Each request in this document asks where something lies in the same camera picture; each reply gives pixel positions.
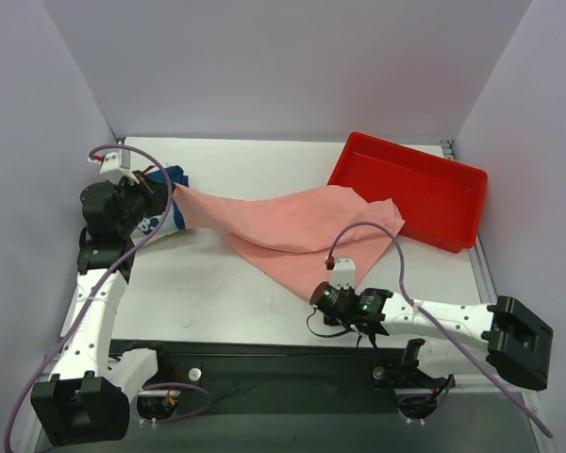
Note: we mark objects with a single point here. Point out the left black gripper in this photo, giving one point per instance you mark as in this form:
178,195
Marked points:
147,190

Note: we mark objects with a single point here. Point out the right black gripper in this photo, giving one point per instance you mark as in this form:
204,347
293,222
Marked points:
321,293

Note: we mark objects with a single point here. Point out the pink t shirt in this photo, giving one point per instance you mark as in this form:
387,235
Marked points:
287,238

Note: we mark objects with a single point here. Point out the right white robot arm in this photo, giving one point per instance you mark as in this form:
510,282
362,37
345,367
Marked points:
517,343

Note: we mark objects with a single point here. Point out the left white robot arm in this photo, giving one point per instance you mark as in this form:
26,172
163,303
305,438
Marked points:
86,400

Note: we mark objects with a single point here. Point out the folded white t shirt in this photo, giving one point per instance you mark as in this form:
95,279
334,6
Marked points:
153,234

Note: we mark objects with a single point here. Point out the folded blue printed t shirt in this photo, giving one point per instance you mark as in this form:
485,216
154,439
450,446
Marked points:
174,218

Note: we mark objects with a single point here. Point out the red plastic bin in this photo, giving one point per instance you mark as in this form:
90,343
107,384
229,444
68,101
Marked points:
440,200

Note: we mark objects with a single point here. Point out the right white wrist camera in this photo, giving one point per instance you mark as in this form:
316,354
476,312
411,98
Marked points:
343,273

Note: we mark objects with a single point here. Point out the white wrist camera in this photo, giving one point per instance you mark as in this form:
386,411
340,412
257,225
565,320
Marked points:
343,273
115,167

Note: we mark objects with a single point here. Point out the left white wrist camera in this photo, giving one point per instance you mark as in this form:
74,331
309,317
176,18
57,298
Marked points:
115,167

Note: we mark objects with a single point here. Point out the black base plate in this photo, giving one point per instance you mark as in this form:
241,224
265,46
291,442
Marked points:
266,379

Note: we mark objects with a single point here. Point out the right aluminium frame rail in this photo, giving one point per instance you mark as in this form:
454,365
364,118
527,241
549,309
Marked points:
482,273

